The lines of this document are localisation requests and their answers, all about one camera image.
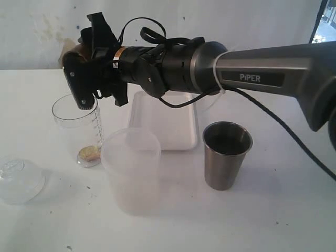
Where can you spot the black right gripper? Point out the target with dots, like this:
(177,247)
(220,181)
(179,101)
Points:
(94,74)

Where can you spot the brown wooden cup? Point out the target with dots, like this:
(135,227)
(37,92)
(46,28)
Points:
(78,51)

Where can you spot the white cable tie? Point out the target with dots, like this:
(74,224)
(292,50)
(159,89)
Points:
(221,89)

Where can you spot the stainless steel cup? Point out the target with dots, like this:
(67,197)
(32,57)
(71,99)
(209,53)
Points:
(225,147)

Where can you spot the white rectangular tray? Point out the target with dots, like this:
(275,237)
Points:
(175,129)

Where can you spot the clear domed shaker lid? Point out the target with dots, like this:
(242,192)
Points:
(21,180)

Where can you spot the clear plastic shaker cup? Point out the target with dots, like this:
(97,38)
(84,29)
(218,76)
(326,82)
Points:
(78,128)

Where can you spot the translucent plastic tub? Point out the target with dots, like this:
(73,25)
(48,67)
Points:
(131,159)

